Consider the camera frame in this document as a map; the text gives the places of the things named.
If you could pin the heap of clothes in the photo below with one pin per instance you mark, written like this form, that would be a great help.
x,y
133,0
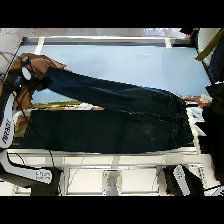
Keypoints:
x,y
197,113

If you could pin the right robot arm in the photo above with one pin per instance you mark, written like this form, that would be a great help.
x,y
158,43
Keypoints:
x,y
181,178

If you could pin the brown garment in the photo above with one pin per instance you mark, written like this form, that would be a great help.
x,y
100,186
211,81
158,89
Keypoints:
x,y
45,65

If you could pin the dark blue jeans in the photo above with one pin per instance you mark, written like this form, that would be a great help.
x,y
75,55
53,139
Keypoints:
x,y
110,126

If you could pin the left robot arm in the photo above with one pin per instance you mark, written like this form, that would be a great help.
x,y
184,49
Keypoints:
x,y
7,128

